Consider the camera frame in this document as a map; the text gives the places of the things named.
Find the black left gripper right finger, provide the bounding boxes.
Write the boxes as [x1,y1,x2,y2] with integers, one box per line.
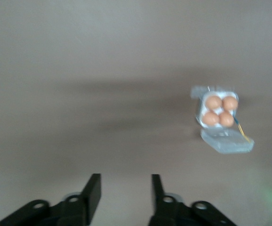
[148,173,237,226]

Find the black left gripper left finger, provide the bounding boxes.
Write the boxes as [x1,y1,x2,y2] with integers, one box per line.
[0,173,102,226]

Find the clear plastic egg box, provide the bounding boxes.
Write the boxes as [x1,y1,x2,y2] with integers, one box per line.
[190,84,255,155]

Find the brown egg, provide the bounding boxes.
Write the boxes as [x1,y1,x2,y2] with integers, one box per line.
[201,111,220,127]
[204,95,223,111]
[222,96,239,112]
[218,111,235,128]

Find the yellow blue string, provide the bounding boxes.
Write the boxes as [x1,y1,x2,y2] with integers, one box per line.
[231,112,252,144]

